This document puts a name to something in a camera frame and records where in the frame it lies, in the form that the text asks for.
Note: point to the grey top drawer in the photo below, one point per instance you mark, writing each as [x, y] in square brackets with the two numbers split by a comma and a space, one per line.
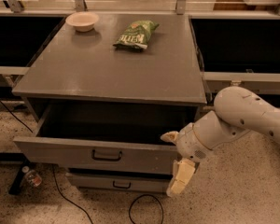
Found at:
[107, 136]

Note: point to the beige bowl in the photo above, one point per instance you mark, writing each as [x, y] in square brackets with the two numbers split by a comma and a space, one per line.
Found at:
[82, 21]

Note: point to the black table leg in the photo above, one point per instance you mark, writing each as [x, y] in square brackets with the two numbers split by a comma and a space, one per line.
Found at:
[15, 188]

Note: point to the plastic bottle on floor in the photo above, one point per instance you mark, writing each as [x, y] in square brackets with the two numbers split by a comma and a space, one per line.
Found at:
[32, 176]

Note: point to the grey bottom drawer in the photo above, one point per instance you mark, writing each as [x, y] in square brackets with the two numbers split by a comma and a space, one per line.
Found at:
[125, 181]

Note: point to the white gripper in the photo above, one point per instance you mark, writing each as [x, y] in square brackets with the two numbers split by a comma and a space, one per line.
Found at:
[191, 144]

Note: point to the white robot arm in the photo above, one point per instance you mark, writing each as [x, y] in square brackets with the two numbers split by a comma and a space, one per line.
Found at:
[236, 112]

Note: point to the grey drawer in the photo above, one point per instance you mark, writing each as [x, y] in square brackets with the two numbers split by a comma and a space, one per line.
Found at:
[107, 136]
[125, 181]

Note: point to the grey drawer cabinet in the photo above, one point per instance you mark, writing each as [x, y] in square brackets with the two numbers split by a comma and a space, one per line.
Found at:
[77, 67]

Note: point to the green chip bag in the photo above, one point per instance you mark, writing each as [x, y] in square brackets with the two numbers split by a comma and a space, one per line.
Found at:
[136, 35]

